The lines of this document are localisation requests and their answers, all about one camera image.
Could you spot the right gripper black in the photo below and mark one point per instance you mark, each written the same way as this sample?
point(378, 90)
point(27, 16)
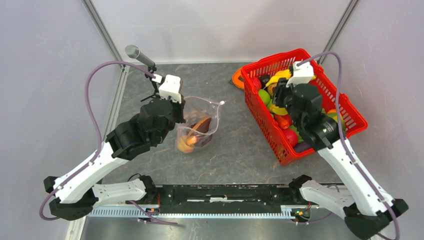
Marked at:
point(281, 89)

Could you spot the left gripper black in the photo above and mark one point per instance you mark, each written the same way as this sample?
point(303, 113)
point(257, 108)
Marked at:
point(180, 107)

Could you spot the yellow banana bunch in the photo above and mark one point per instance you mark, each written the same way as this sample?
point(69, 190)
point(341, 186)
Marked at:
point(282, 74)

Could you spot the orange fruit with leaf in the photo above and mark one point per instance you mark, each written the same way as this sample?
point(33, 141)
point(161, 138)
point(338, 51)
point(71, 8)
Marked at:
point(182, 145)

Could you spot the clear zip top bag pink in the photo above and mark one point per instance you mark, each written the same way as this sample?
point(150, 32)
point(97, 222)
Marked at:
point(195, 109)

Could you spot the papaya slice orange brown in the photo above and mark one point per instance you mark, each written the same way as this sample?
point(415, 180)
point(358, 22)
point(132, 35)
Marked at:
point(197, 136)

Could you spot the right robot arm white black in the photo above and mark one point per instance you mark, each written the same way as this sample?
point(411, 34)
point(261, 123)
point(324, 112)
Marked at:
point(368, 209)

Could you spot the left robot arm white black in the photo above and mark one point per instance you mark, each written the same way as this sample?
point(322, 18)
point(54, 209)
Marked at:
point(78, 192)

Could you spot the yellow star fruit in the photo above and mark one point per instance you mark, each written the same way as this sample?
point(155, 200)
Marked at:
point(281, 111)

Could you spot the green apple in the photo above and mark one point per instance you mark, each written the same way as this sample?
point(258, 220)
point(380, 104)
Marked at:
point(264, 96)

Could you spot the dark mangosteen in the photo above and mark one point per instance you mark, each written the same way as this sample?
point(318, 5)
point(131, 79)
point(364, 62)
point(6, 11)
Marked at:
point(264, 79)

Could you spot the orange carrot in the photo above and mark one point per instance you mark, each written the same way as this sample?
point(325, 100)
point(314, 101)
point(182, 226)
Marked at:
point(283, 121)

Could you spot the red strawberry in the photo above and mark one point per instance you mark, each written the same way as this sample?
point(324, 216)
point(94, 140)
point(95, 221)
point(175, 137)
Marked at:
point(256, 83)

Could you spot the red apple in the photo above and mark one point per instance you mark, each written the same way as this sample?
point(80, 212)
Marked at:
point(291, 136)

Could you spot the black tripod stand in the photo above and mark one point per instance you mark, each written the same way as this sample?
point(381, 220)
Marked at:
point(154, 84)

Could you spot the mango orange green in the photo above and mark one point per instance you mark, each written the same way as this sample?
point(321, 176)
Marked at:
point(333, 114)

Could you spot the purple eggplant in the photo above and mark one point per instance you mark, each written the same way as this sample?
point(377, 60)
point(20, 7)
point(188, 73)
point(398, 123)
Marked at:
point(302, 147)

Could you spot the grey microphone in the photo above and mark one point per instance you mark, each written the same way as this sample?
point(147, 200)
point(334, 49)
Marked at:
point(134, 52)

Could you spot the red plastic basket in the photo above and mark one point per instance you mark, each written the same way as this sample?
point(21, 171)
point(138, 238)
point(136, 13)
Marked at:
point(285, 154)

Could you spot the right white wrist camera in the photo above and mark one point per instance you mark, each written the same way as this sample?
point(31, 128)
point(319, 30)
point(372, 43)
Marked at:
point(302, 73)

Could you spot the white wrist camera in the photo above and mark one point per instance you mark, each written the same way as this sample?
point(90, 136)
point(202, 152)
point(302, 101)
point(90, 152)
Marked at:
point(170, 89)
point(302, 73)

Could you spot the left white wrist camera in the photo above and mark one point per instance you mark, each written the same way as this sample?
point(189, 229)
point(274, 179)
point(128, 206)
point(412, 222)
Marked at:
point(170, 89)

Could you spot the orange plastic handle piece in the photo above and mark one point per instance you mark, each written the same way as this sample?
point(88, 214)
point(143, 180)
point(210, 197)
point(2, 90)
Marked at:
point(237, 80)

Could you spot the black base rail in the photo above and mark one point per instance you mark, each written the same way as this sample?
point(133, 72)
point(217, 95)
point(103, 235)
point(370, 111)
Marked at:
point(223, 198)

